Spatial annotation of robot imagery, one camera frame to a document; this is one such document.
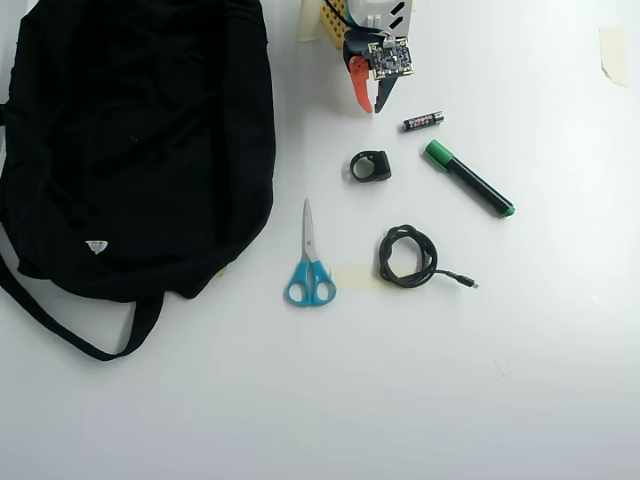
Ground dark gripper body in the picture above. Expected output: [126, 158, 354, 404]
[342, 27, 382, 84]

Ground short beige masking tape piece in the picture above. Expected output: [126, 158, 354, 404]
[331, 264, 382, 290]

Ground curled beige masking tape piece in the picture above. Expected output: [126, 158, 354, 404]
[598, 26, 630, 88]

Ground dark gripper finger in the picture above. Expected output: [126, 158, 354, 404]
[374, 74, 401, 113]

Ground black ring strap clip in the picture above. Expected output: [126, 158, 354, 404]
[348, 149, 393, 184]

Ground black fabric bag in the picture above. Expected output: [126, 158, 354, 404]
[0, 0, 278, 362]

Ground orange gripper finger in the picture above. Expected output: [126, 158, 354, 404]
[348, 54, 375, 115]

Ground black AAA battery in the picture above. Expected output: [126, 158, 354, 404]
[401, 111, 446, 134]

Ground bare camera circuit board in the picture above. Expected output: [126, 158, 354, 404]
[368, 36, 417, 82]

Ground long beige masking tape strip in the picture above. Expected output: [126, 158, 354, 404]
[298, 0, 324, 43]

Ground green black marker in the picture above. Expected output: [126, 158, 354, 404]
[423, 139, 517, 220]

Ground blue handled scissors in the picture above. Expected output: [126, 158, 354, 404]
[284, 198, 338, 308]

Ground yellow perforated block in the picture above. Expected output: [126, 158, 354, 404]
[319, 0, 352, 50]

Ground black coiled cable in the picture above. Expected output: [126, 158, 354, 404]
[378, 224, 480, 290]

